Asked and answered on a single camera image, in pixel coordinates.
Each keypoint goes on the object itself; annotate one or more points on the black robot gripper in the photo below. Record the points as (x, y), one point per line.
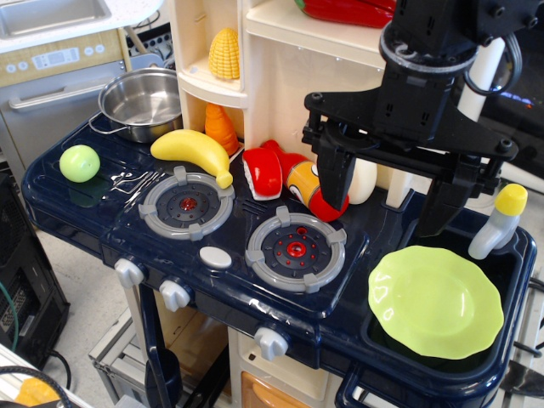
(410, 121)

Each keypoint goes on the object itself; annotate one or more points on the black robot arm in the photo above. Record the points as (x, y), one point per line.
(481, 21)

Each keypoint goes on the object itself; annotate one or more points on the light green plastic plate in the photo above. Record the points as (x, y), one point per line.
(435, 302)

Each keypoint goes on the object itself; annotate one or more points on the green toy pear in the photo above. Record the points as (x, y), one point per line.
(79, 164)

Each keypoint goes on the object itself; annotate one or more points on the white toy egg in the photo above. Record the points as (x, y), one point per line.
(363, 181)

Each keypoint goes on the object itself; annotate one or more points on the red orange toy bottle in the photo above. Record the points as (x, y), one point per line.
(300, 177)

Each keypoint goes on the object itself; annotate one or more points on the grey yellow toy faucet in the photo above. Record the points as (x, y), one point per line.
(509, 205)

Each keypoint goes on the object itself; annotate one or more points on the right grey toy burner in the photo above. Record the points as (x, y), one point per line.
(296, 252)

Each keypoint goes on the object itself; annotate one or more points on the grey toy burner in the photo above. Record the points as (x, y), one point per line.
(296, 252)
(187, 206)

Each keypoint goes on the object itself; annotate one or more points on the red toy sushi piece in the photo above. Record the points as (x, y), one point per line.
(263, 173)

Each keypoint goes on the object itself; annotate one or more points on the red toy pepper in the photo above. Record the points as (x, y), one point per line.
(372, 13)

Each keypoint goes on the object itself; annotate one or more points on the orange toy carrot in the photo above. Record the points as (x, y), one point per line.
(219, 127)

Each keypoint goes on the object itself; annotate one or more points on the grey oval button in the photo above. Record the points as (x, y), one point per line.
(215, 258)

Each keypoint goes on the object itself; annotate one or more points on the right grey stove knob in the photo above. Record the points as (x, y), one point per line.
(271, 343)

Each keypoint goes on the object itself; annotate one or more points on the grey stove knob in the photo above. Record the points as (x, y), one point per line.
(128, 273)
(271, 343)
(174, 296)

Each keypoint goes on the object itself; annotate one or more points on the yellow toy banana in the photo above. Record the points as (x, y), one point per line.
(186, 145)

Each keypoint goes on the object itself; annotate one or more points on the left grey toy burner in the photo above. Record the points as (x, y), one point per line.
(187, 206)

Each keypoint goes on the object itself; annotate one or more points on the yellow toy corn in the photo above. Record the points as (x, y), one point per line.
(224, 55)

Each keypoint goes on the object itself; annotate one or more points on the navy toy kitchen counter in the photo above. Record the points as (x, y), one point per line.
(332, 329)

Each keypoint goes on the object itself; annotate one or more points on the middle grey stove knob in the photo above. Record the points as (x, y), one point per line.
(174, 296)

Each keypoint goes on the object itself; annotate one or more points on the stainless steel pot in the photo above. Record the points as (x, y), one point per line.
(139, 106)

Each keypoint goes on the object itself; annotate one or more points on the left grey stove knob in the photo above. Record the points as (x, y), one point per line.
(128, 273)

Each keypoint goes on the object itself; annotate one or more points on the toy dishwasher unit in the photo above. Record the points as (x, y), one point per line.
(55, 58)

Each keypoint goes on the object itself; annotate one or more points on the black computer case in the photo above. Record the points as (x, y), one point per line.
(34, 309)

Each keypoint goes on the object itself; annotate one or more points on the white cylinder post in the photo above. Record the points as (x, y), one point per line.
(482, 74)

